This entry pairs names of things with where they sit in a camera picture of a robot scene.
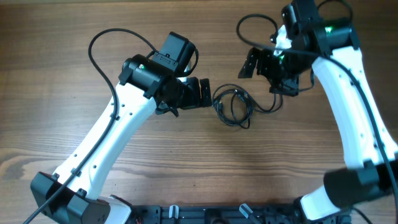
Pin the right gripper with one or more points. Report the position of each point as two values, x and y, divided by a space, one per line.
265 63

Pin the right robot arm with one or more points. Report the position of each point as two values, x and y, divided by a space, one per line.
330 49

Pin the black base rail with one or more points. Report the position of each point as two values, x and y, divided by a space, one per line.
174 214

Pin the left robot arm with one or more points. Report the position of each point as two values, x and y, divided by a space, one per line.
158 83

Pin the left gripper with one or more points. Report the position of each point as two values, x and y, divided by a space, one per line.
194 101

